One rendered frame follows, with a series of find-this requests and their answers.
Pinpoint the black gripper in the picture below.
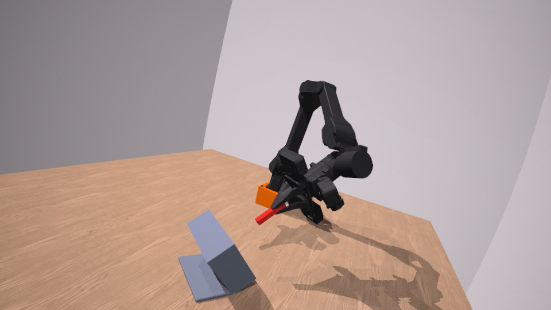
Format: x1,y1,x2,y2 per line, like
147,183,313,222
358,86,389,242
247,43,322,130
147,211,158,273
270,150,335,224

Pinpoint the grey sloped panel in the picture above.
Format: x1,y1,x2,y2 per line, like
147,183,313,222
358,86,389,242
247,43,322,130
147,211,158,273
178,209,256,303

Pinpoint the red square peg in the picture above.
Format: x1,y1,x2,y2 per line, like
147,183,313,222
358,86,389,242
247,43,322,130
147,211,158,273
255,201,289,225

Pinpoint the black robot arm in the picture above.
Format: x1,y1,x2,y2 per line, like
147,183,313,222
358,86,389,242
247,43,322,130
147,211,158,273
265,80,373,212

